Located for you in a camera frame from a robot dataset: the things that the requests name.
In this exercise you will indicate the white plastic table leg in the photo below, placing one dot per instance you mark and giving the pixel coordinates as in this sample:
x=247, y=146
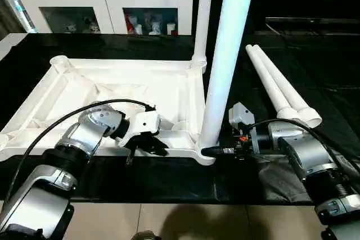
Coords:
x=228, y=49
x=202, y=9
x=284, y=85
x=269, y=80

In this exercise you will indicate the white plastic table top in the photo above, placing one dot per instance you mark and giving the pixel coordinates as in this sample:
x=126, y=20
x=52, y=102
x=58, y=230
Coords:
x=84, y=88

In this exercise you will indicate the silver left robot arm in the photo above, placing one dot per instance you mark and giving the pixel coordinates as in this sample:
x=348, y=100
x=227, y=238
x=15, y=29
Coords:
x=73, y=150

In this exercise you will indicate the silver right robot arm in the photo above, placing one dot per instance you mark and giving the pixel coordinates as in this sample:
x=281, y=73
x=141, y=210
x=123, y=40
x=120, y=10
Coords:
x=309, y=155

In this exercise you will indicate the black work mat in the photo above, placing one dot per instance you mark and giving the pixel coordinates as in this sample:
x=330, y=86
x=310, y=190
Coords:
x=157, y=184

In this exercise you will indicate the dark rounded object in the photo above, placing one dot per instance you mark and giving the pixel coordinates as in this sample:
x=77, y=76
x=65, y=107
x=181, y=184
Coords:
x=147, y=236

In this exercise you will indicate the small red bottle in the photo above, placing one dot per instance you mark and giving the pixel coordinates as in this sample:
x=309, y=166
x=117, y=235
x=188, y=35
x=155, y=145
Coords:
x=130, y=25

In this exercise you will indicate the long black bar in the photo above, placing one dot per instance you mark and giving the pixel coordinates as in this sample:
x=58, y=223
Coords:
x=315, y=22

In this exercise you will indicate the grey curtain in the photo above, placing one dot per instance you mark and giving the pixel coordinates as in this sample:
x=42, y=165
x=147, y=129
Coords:
x=7, y=18

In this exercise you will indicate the pale blue plastic sheet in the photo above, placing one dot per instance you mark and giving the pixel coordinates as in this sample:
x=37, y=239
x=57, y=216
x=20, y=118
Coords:
x=19, y=4

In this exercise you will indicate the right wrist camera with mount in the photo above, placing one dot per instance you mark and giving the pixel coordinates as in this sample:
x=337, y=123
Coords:
x=241, y=113

